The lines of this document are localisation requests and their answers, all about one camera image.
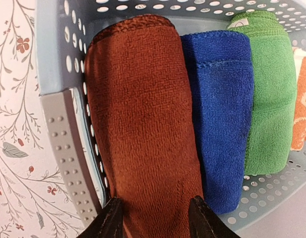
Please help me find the light blue plastic basket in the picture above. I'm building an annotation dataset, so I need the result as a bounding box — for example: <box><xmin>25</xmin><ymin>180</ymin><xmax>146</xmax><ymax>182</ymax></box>
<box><xmin>35</xmin><ymin>0</ymin><xmax>306</xmax><ymax>238</ymax></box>

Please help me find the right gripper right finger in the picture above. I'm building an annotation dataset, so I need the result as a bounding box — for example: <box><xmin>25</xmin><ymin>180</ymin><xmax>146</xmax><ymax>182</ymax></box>
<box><xmin>188</xmin><ymin>195</ymin><xmax>240</xmax><ymax>238</ymax></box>

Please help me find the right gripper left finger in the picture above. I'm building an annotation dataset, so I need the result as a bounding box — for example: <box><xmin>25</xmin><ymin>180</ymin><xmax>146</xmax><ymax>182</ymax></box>
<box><xmin>77</xmin><ymin>197</ymin><xmax>123</xmax><ymax>238</ymax></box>

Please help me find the green towel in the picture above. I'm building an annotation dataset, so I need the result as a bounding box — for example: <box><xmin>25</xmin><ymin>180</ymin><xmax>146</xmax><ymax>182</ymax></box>
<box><xmin>227</xmin><ymin>10</ymin><xmax>297</xmax><ymax>175</ymax></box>

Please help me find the blue towel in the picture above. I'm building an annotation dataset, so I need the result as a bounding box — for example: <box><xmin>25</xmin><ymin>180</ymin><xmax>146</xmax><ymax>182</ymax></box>
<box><xmin>181</xmin><ymin>30</ymin><xmax>254</xmax><ymax>214</ymax></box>

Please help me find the orange white cloth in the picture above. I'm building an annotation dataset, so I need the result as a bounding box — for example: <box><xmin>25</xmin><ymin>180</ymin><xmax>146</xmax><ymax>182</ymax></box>
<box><xmin>291</xmin><ymin>47</ymin><xmax>306</xmax><ymax>151</ymax></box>

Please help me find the brown towel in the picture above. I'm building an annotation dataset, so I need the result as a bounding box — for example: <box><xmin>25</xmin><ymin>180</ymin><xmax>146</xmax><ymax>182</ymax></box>
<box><xmin>85</xmin><ymin>14</ymin><xmax>202</xmax><ymax>238</ymax></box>

